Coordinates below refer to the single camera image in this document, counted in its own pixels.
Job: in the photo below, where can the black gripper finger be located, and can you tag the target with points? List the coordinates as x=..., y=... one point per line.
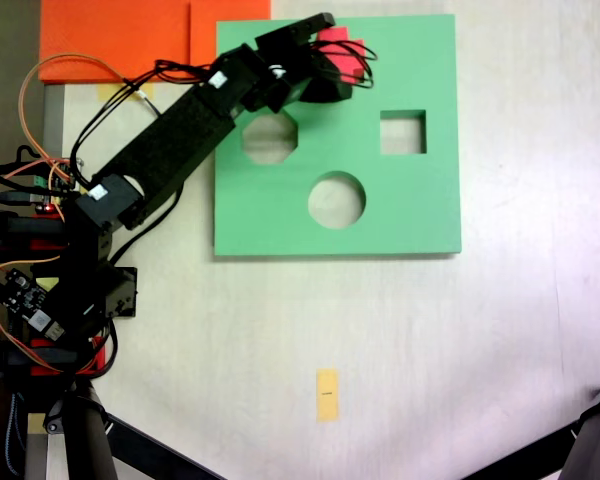
x=310, y=27
x=327, y=90

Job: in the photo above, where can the red cross columnar block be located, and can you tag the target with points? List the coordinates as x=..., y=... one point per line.
x=332, y=35

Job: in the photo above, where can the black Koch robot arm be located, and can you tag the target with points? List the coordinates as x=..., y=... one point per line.
x=170, y=145

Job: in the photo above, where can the green shape hole board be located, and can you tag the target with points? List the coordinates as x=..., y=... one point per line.
x=405, y=210

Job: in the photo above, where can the orange flat block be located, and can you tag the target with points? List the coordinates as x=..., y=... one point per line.
x=120, y=35

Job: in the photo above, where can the yellow tape strip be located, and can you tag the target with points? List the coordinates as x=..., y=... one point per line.
x=110, y=92

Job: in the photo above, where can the green circuit board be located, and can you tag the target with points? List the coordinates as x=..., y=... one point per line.
x=42, y=180

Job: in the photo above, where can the black USB plug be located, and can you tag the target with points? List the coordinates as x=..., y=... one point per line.
x=10, y=197

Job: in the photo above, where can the red and black table clamp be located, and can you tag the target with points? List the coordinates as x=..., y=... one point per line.
x=20, y=225
x=40, y=357

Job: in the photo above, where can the yellow paper label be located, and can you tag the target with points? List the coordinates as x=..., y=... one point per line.
x=327, y=400

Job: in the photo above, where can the black circuit board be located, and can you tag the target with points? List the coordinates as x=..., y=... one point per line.
x=22, y=295

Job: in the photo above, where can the small yellow tape piece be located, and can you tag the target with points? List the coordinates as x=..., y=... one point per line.
x=36, y=425

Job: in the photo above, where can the notched black tripod leg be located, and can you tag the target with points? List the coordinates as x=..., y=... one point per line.
x=595, y=440

